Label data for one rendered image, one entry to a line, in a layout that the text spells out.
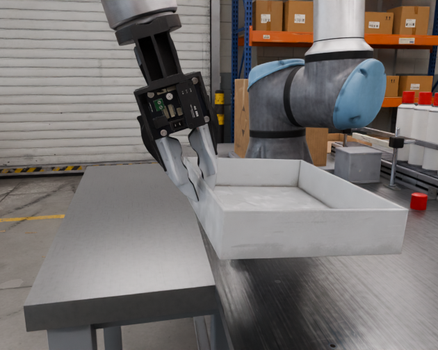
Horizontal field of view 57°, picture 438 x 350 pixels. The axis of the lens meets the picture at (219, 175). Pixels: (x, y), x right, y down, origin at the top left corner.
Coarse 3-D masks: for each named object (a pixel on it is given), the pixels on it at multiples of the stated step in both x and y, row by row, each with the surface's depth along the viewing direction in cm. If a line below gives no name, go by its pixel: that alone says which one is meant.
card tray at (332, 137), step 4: (328, 136) 191; (332, 136) 192; (336, 136) 192; (340, 136) 191; (348, 136) 183; (328, 140) 192; (332, 140) 192; (336, 140) 193; (340, 140) 191; (348, 140) 183; (352, 140) 179; (356, 140) 176; (360, 140) 172; (328, 144) 181; (368, 144) 166; (328, 148) 172; (328, 152) 162
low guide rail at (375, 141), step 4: (352, 136) 159; (356, 136) 156; (360, 136) 153; (364, 136) 150; (368, 136) 148; (364, 140) 150; (368, 140) 147; (372, 140) 144; (376, 140) 142; (380, 140) 139; (384, 140) 138; (376, 144) 142; (380, 144) 139; (384, 144) 137; (388, 144) 134; (388, 148) 135; (392, 148) 132
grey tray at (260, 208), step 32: (192, 160) 64; (224, 160) 65; (256, 160) 66; (288, 160) 67; (224, 192) 62; (256, 192) 63; (288, 192) 64; (320, 192) 61; (352, 192) 52; (224, 224) 38; (256, 224) 39; (288, 224) 40; (320, 224) 41; (352, 224) 41; (384, 224) 42; (224, 256) 39; (256, 256) 40; (288, 256) 41
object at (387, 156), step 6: (342, 144) 152; (348, 144) 152; (354, 144) 152; (360, 144) 152; (378, 150) 140; (384, 156) 128; (390, 156) 128; (402, 162) 119; (408, 168) 112; (414, 168) 111; (420, 168) 111; (426, 174) 105; (432, 174) 104
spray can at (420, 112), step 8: (424, 96) 110; (424, 104) 110; (416, 112) 111; (424, 112) 110; (416, 120) 111; (424, 120) 110; (416, 128) 112; (424, 128) 110; (416, 136) 112; (424, 136) 111; (416, 152) 112; (408, 160) 115; (416, 160) 113
